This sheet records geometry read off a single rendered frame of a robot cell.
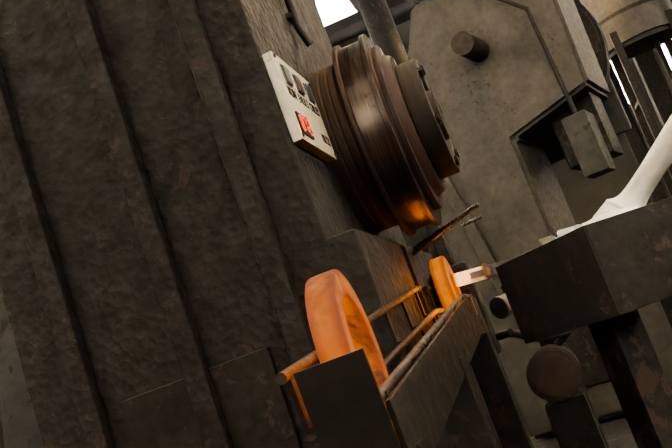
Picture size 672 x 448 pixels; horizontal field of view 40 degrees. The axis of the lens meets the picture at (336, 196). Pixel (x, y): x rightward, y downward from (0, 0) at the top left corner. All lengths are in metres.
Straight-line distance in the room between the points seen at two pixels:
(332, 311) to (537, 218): 3.86
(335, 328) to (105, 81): 1.00
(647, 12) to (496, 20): 6.13
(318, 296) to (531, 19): 3.87
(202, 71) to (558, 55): 3.24
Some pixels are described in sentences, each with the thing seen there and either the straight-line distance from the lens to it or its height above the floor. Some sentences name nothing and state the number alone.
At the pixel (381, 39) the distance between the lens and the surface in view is 10.52.
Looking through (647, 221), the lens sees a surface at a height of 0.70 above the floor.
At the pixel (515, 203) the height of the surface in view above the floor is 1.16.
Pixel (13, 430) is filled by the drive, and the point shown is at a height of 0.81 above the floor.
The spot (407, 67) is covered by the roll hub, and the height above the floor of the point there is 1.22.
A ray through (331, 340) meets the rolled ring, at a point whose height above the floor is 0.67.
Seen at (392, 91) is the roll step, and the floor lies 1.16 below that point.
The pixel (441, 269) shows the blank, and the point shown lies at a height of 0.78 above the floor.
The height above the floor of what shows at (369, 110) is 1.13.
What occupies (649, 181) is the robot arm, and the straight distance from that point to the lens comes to 2.18.
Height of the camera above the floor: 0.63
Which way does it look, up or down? 11 degrees up
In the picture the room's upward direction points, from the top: 20 degrees counter-clockwise
